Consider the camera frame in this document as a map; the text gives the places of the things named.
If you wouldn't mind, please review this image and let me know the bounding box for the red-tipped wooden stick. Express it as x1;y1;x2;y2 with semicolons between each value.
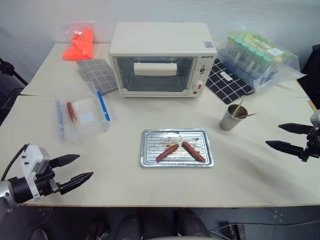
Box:
66;101;79;130

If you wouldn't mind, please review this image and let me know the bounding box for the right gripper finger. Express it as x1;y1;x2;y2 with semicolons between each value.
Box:
265;140;307;158
277;123;315;136

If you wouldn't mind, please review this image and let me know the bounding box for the black stand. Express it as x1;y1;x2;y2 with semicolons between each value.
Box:
0;56;29;86

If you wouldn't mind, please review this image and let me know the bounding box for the clear box with blue latches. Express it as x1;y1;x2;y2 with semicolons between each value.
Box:
54;82;112;145

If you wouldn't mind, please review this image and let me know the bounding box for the bagged rack of capped tubes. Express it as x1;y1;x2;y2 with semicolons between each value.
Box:
215;29;308;94

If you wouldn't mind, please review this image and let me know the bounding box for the red sausage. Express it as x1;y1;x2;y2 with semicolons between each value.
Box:
155;143;180;163
181;141;207;164

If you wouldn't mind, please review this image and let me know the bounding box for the orange item in plastic bag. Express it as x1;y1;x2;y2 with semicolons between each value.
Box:
61;20;97;62

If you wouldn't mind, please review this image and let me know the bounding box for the white label on black mat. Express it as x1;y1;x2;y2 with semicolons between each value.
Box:
219;70;234;82

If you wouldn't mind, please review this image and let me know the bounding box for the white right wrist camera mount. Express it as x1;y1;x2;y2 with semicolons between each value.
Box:
309;110;320;129

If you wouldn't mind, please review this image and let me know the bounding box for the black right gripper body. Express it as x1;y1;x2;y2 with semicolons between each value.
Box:
300;125;320;163

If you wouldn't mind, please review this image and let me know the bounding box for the black checked cloth mat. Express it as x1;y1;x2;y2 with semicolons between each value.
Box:
205;58;255;106

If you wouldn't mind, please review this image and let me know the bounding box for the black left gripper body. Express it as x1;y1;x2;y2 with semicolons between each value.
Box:
34;163;62;198

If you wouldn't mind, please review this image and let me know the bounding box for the grey checked cloth mat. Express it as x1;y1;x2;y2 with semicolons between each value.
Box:
75;58;119;97

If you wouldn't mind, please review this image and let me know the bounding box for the cream toaster oven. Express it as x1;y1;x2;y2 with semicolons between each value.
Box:
108;22;218;99

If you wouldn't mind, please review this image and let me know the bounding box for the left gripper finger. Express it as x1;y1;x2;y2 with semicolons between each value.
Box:
49;153;81;169
59;171;94;196

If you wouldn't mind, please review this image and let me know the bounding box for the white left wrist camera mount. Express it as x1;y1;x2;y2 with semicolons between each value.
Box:
19;144;52;203

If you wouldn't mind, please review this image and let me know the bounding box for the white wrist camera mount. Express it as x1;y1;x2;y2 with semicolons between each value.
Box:
19;144;52;203
309;110;320;129

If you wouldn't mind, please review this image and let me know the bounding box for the black chair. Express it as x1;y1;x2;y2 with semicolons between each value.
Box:
296;44;320;110

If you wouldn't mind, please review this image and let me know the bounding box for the ribbed metal baking tray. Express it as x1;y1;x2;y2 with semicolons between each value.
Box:
139;128;215;169

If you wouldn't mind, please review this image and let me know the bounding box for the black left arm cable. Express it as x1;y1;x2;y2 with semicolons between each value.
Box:
0;144;29;181

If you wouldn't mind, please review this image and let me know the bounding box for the stainless steel cup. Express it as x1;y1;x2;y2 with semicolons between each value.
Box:
219;104;249;132

